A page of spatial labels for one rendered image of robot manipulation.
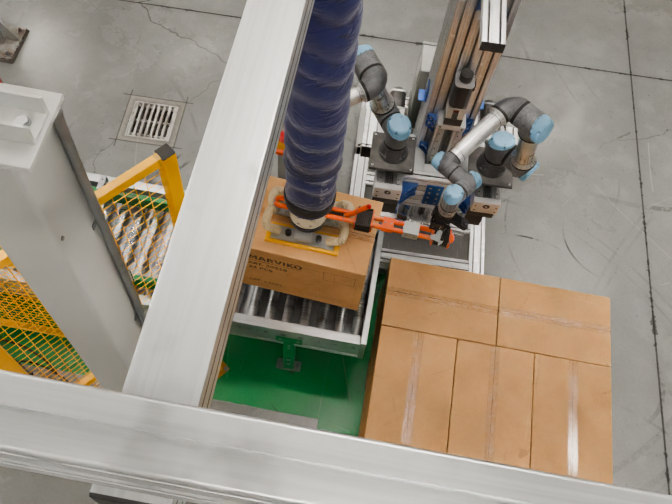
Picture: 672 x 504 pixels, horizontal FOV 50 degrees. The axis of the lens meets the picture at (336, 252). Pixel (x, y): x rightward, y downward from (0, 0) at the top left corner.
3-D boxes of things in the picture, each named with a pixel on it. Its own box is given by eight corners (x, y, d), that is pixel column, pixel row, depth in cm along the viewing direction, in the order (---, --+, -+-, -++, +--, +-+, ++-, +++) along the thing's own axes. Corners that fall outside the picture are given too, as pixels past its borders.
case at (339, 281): (240, 282, 358) (236, 244, 323) (262, 216, 377) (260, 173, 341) (357, 311, 355) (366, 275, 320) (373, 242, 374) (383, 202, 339)
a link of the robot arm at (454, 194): (469, 190, 287) (455, 202, 284) (463, 205, 297) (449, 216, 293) (455, 178, 289) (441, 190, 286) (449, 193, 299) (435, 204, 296)
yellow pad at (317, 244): (264, 241, 325) (263, 235, 320) (269, 222, 329) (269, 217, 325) (337, 257, 324) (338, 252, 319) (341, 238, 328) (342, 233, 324)
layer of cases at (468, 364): (355, 457, 375) (363, 439, 340) (381, 288, 422) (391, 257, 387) (581, 500, 374) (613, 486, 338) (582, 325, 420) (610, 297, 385)
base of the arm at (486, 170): (476, 151, 363) (481, 139, 354) (506, 155, 363) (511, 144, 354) (475, 176, 355) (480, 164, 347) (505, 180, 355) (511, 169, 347)
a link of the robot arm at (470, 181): (465, 161, 296) (448, 175, 292) (486, 178, 292) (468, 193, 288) (461, 171, 303) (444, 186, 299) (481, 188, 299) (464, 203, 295)
